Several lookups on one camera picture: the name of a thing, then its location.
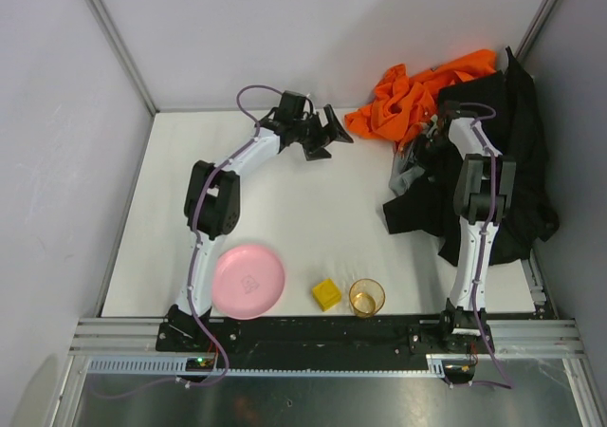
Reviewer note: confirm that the pink round plate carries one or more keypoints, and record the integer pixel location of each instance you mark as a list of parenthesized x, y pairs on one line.
[(248, 281)]

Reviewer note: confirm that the grey slotted cable duct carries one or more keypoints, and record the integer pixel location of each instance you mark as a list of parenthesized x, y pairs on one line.
[(417, 366)]

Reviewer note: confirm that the amber transparent plastic cup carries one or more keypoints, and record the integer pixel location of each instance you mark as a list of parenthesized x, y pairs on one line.
[(366, 297)]

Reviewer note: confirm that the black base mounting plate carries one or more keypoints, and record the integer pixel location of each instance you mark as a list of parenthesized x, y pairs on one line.
[(342, 354)]

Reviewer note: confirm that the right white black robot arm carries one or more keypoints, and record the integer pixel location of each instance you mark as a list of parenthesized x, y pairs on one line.
[(481, 199)]

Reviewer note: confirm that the aluminium front frame rail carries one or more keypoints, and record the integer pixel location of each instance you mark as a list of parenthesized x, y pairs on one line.
[(124, 336)]

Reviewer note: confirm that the yellow cube block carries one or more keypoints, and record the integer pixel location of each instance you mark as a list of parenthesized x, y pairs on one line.
[(326, 294)]

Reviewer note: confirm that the orange cloth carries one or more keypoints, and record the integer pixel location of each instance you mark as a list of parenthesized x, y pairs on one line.
[(403, 104)]

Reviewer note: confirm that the grey light blue cloth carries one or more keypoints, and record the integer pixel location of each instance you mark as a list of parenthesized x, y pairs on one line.
[(404, 173)]

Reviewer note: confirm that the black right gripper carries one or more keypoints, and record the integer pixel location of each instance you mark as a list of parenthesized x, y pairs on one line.
[(428, 142)]

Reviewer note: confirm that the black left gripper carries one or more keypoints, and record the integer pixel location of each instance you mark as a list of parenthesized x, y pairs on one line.
[(318, 133)]

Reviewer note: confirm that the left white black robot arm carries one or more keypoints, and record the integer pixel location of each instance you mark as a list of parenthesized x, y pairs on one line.
[(213, 199)]

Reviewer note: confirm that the black cloth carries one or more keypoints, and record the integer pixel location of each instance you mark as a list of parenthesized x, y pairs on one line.
[(436, 198)]

